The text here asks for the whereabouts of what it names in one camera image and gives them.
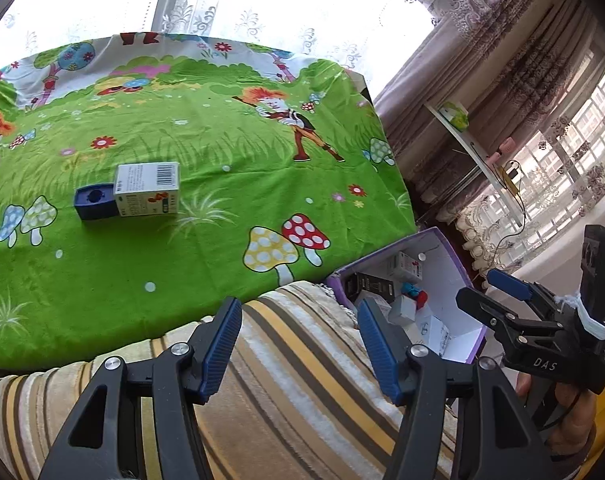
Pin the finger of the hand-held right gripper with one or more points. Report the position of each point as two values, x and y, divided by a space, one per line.
507 282
477 302

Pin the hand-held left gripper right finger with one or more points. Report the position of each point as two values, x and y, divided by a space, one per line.
380 355

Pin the small white box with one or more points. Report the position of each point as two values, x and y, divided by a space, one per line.
401 310
432 332

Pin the person's right hand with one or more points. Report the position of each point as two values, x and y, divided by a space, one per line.
577 420

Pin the purple cardboard box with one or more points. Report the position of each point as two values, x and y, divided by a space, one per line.
442 280

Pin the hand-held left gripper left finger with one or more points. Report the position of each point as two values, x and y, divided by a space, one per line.
222 355

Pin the window with grille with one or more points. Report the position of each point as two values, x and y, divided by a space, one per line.
572 160

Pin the white wall shelf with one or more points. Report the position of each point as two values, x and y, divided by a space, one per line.
462 142

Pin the green tissue pack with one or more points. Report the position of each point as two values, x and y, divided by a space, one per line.
455 115

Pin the black box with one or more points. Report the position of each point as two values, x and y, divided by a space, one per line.
370 285

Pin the yellow black charger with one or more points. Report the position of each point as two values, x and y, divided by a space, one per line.
512 175

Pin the blue plastic case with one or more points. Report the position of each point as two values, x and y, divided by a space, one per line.
95 202

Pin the white box red print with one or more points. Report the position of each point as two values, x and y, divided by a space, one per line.
405 265

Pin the striped plush cushion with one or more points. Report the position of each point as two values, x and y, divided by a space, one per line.
292 410

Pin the short lace curtain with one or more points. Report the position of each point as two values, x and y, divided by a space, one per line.
532 230

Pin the green cartoon printed bed sheet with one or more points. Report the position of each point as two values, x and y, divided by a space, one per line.
207 260

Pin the patterned mauve curtain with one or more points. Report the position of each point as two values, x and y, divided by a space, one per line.
532 60

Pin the pink plastic item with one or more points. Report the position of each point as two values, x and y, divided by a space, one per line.
501 154

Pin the white lace sheer curtain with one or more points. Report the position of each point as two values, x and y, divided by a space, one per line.
232 0

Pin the white box orange print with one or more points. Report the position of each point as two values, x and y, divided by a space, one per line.
147 190

